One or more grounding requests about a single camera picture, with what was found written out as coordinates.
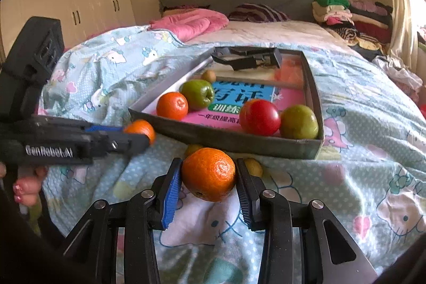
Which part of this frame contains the small green mango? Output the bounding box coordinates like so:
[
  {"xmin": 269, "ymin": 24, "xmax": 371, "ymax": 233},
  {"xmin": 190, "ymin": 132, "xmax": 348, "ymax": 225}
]
[{"xmin": 280, "ymin": 105, "xmax": 319, "ymax": 140}]

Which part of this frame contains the small brown kiwi right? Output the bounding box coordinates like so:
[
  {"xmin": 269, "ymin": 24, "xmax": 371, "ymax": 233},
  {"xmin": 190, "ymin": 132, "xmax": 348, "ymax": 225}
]
[{"xmin": 244, "ymin": 158, "xmax": 264, "ymax": 178}]

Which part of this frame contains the left hand with red nails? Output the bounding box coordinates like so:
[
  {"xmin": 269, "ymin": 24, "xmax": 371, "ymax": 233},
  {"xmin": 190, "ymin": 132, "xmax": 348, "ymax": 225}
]
[{"xmin": 1, "ymin": 163, "xmax": 48, "ymax": 207}]

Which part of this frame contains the pile of folded clothes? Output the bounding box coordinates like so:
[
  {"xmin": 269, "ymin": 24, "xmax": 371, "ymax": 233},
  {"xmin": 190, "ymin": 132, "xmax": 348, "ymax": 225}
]
[{"xmin": 311, "ymin": 0, "xmax": 393, "ymax": 60}]

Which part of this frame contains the striped purple pillow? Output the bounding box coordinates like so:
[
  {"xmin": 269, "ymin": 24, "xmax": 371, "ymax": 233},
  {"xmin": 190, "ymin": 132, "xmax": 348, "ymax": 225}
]
[{"xmin": 227, "ymin": 3, "xmax": 289, "ymax": 23}]

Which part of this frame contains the large green mango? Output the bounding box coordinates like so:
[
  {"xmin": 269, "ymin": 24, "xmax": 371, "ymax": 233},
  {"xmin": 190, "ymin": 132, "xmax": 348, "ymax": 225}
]
[{"xmin": 179, "ymin": 79, "xmax": 214, "ymax": 111}]

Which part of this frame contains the pink chinese workbook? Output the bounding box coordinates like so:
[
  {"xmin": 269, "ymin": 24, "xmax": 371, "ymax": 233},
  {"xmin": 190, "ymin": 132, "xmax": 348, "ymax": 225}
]
[{"xmin": 144, "ymin": 81, "xmax": 305, "ymax": 133}]

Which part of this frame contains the grey cardboard box tray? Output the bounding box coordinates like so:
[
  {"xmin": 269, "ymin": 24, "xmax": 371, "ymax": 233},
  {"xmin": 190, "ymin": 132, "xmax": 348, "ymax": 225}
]
[{"xmin": 129, "ymin": 47, "xmax": 324, "ymax": 159}]

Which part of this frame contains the hello kitty blue quilt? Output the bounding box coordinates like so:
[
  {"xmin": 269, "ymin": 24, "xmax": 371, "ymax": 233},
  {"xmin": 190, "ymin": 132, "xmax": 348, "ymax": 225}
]
[{"xmin": 38, "ymin": 26, "xmax": 425, "ymax": 283}]

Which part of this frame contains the red tomato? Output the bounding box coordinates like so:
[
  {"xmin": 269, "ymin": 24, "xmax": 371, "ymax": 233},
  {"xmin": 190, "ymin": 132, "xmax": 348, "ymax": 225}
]
[{"xmin": 247, "ymin": 100, "xmax": 281, "ymax": 136}]

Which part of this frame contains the black gripper part in tray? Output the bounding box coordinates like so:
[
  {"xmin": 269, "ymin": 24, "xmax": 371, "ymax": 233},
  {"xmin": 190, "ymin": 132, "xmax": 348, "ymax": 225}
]
[{"xmin": 211, "ymin": 46, "xmax": 282, "ymax": 71}]

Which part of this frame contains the cream curtain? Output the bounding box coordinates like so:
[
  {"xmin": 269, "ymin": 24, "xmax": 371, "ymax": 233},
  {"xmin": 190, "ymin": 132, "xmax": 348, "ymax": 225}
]
[{"xmin": 389, "ymin": 0, "xmax": 425, "ymax": 72}]

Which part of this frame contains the orange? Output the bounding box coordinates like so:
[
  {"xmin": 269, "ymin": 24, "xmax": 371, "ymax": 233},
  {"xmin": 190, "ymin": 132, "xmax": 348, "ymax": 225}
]
[
  {"xmin": 181, "ymin": 148, "xmax": 235, "ymax": 203},
  {"xmin": 239, "ymin": 99, "xmax": 259, "ymax": 132},
  {"xmin": 124, "ymin": 119, "xmax": 156, "ymax": 145},
  {"xmin": 156, "ymin": 92, "xmax": 189, "ymax": 121}
]

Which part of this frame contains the pink quilt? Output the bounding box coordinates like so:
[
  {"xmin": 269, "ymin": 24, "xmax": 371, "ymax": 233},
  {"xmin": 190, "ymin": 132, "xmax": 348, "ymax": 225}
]
[{"xmin": 149, "ymin": 9, "xmax": 229, "ymax": 43}]

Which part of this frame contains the brown kiwi front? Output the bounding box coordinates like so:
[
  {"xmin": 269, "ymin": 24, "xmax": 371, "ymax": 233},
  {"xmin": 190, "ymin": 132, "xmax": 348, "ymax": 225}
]
[{"xmin": 202, "ymin": 70, "xmax": 217, "ymax": 84}]

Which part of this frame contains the brown kiwi back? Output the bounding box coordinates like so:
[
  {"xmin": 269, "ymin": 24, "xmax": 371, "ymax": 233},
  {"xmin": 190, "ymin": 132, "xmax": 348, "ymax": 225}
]
[{"xmin": 184, "ymin": 144, "xmax": 203, "ymax": 158}]

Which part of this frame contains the white bed sheet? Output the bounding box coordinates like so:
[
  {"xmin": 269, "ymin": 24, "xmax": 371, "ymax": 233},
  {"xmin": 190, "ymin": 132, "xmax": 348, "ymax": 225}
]
[{"xmin": 187, "ymin": 20, "xmax": 358, "ymax": 56}]

